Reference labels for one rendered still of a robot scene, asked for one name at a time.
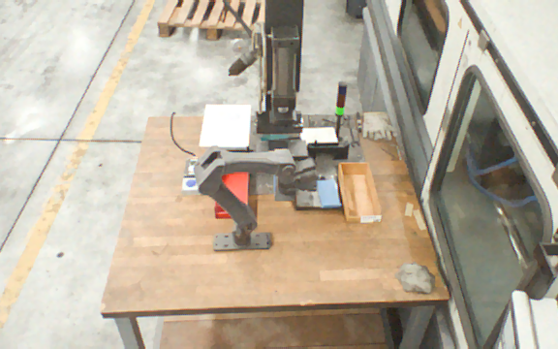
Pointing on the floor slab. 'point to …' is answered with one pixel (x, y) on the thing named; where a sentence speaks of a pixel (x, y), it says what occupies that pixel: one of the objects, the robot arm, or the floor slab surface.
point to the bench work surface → (263, 261)
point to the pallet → (174, 17)
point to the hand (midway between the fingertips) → (283, 194)
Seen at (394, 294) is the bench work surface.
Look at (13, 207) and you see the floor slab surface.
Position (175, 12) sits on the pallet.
